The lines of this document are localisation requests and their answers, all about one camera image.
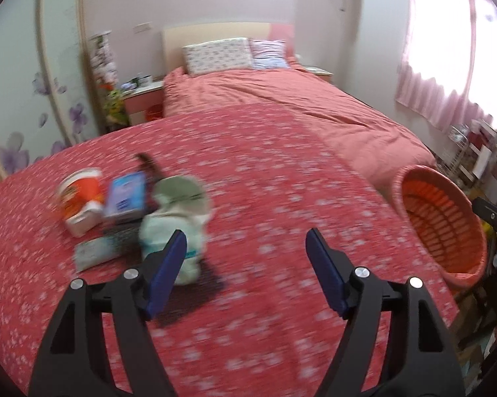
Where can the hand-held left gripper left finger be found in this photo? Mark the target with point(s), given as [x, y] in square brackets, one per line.
[165, 273]

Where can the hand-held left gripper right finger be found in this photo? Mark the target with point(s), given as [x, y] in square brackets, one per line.
[327, 269]

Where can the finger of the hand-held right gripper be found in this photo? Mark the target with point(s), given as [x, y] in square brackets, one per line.
[490, 213]

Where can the white teal mask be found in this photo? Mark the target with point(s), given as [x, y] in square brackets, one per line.
[165, 231]

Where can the orange plastic basket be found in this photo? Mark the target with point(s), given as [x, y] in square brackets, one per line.
[438, 219]

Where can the black checkered pouch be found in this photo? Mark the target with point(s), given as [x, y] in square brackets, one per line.
[122, 233]

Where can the pale green wipe packet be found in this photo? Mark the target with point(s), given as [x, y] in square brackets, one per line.
[95, 254]

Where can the blue tissue packet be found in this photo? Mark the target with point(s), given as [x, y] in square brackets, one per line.
[124, 196]

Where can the white paper wad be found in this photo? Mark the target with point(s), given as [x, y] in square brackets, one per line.
[82, 225]

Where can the dark brown hair clip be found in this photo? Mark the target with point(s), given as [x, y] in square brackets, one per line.
[151, 167]

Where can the red white noodle cup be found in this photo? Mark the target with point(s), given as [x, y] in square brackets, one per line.
[80, 192]

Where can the red floral tablecloth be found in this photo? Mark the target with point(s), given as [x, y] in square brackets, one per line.
[252, 173]

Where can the pink curtain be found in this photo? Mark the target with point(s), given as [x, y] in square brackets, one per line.
[430, 70]

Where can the coral bed duvet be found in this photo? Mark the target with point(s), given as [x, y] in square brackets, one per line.
[294, 99]

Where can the pink white nightstand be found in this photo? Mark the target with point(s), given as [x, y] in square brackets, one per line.
[320, 72]
[143, 99]

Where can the yellow green plush toy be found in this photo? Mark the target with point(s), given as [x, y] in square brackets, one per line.
[115, 103]

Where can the clear tube of plush toys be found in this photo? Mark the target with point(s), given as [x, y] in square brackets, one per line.
[103, 62]

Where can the pink striped pillow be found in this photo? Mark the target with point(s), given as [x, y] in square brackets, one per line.
[269, 53]

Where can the white floral pillow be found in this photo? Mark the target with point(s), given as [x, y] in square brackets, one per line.
[217, 56]

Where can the flower print sliding wardrobe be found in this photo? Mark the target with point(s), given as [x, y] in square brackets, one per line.
[25, 91]

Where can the beige and pink headboard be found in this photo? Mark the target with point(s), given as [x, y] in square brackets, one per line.
[215, 31]

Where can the white wall switch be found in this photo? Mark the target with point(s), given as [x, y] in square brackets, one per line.
[143, 27]

